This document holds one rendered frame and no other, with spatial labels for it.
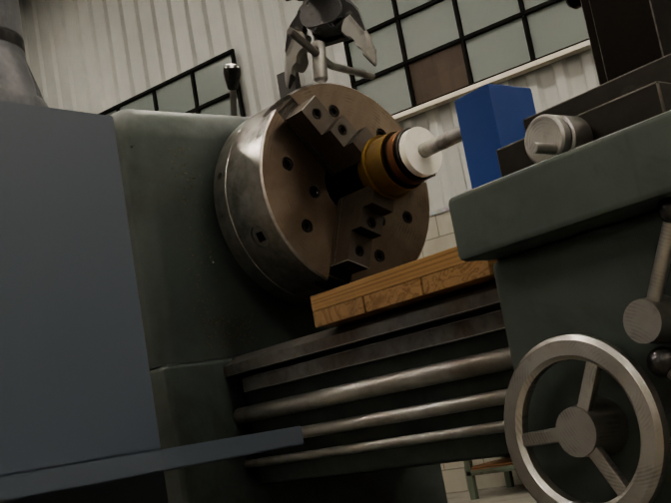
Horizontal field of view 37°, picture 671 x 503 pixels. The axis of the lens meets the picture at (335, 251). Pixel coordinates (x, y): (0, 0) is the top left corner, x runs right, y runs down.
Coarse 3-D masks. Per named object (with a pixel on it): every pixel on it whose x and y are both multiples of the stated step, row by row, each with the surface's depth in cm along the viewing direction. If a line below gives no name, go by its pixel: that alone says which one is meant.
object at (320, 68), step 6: (312, 42) 156; (318, 42) 156; (324, 42) 156; (318, 48) 155; (324, 48) 156; (324, 54) 156; (312, 60) 156; (318, 60) 155; (324, 60) 155; (318, 66) 155; (324, 66) 155; (318, 72) 155; (324, 72) 155; (318, 78) 154; (324, 78) 155
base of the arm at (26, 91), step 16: (0, 32) 104; (0, 48) 103; (16, 48) 105; (0, 64) 102; (16, 64) 104; (0, 80) 101; (16, 80) 102; (32, 80) 105; (0, 96) 100; (16, 96) 101; (32, 96) 103
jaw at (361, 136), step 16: (288, 112) 144; (304, 112) 140; (320, 112) 142; (304, 128) 142; (320, 128) 141; (336, 128) 140; (352, 128) 142; (320, 144) 143; (336, 144) 141; (352, 144) 139; (320, 160) 145; (336, 160) 143; (352, 160) 141
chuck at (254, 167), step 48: (288, 96) 145; (336, 96) 150; (240, 144) 145; (288, 144) 142; (240, 192) 142; (288, 192) 140; (336, 192) 157; (288, 240) 138; (384, 240) 149; (288, 288) 146
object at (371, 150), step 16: (368, 144) 140; (384, 144) 138; (368, 160) 138; (384, 160) 137; (400, 160) 135; (368, 176) 138; (384, 176) 137; (400, 176) 136; (416, 176) 136; (384, 192) 139; (400, 192) 139
